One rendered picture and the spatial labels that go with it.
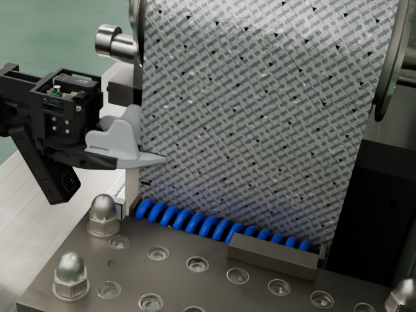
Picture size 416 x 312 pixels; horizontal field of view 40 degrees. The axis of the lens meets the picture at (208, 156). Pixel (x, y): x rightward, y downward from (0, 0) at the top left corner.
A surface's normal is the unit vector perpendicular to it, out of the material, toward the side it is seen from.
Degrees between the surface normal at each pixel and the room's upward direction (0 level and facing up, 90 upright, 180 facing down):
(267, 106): 90
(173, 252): 0
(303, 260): 0
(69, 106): 90
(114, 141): 90
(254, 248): 0
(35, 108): 90
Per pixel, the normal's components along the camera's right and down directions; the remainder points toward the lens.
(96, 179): 0.10, -0.83
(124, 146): -0.25, 0.51
